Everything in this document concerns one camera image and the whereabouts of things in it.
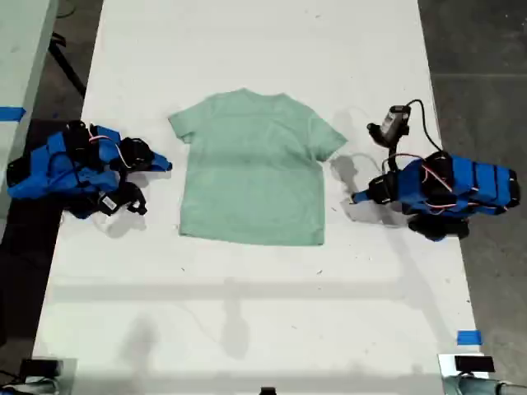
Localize pale green T-shirt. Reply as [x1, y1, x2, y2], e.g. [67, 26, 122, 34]
[167, 87, 350, 247]

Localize black stand bar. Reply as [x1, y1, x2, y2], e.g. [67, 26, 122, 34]
[49, 35, 87, 100]

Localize blue tape strip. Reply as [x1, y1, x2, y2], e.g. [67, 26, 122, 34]
[456, 329, 483, 346]
[0, 105, 28, 122]

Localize pale side table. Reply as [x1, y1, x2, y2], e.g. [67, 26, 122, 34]
[0, 0, 59, 242]

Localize small black box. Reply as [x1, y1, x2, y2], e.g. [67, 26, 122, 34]
[19, 358, 61, 376]
[454, 355, 495, 373]

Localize short black camera stalk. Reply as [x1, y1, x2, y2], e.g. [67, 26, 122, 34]
[385, 139, 403, 176]

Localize black camera box white label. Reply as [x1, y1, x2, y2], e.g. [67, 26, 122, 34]
[95, 180, 148, 218]

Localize black camera box grey face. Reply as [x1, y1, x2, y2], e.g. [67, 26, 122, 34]
[366, 105, 412, 147]

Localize black camera cable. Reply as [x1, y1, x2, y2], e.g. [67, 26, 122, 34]
[405, 98, 444, 151]

